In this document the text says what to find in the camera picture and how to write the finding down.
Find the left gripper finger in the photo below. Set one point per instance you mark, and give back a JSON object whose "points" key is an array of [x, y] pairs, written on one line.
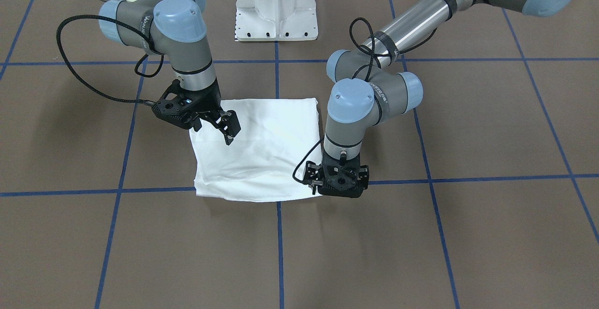
{"points": [[363, 177], [314, 176]]}

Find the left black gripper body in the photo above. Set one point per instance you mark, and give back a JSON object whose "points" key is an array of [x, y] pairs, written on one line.
{"points": [[361, 173]]}

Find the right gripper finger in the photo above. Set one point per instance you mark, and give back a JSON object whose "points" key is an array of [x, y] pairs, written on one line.
{"points": [[210, 117], [228, 124]]}

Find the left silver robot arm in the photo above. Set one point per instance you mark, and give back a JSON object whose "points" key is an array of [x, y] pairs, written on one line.
{"points": [[365, 94]]}

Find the white long-sleeve printed shirt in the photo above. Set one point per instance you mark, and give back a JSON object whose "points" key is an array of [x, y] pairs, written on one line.
{"points": [[260, 165]]}

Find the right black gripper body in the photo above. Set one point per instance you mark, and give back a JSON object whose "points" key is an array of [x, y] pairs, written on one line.
{"points": [[209, 100]]}

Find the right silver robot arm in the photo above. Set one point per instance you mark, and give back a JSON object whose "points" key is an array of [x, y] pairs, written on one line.
{"points": [[174, 29]]}

